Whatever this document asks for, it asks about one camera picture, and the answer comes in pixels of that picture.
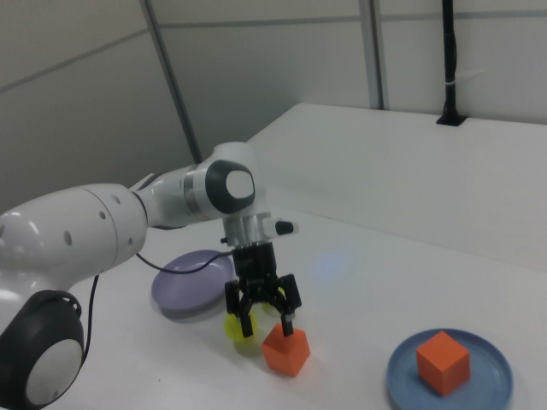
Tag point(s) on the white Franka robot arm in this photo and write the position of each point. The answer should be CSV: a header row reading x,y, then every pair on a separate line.
x,y
85,230

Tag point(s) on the yellow tennis ball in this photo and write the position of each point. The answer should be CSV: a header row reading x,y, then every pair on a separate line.
x,y
268,306
231,327

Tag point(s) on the orange cube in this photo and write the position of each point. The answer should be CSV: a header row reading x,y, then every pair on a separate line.
x,y
284,354
442,363

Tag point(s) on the grey metal partition post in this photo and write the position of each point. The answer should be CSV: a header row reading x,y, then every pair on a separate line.
x,y
171,81
376,51

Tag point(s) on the blue plate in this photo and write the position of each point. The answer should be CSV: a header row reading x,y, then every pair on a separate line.
x,y
401,376

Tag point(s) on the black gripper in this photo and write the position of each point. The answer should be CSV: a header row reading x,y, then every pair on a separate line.
x,y
256,269

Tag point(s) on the purple plate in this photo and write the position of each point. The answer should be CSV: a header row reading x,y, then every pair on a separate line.
x,y
188,294

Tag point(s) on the black pole with foot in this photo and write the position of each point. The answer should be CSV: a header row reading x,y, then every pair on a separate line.
x,y
448,51

